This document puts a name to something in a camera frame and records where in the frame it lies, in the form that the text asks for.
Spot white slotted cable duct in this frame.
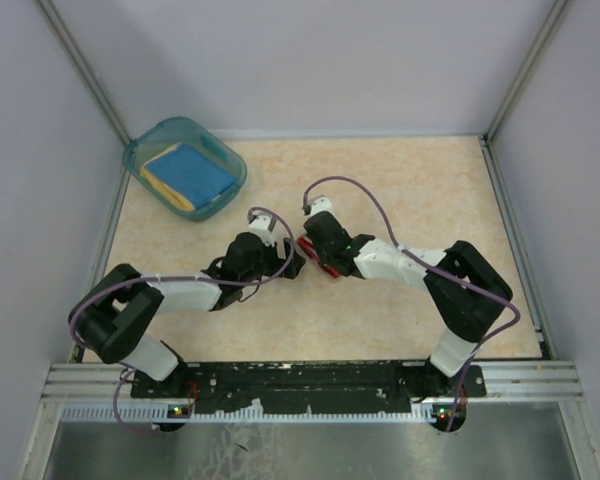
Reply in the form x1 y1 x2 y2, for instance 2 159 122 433
60 400 451 426

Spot blue towel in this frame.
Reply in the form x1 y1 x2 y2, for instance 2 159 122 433
167 144 236 211

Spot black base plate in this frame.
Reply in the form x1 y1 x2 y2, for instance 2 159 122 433
131 360 486 415

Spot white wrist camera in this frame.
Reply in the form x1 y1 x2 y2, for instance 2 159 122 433
302 195 333 217
248 212 277 247

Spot pink glasses case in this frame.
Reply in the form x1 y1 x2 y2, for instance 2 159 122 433
299 239 346 284

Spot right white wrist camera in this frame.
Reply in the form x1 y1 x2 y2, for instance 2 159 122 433
302 195 333 217

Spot yellow towel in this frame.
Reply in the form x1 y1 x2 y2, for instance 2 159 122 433
140 143 195 212

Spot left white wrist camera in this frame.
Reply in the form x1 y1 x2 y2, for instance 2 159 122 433
248 212 277 247

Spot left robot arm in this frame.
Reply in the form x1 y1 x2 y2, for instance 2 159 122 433
69 232 306 397

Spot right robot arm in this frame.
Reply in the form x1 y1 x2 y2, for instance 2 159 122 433
304 210 513 396

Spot red sunglasses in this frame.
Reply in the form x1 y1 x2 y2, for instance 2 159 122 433
296 236 342 279

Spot teal plastic bin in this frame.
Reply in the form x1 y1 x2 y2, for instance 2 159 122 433
122 117 247 222

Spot aluminium front rail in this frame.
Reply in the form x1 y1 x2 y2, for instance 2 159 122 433
41 360 584 402

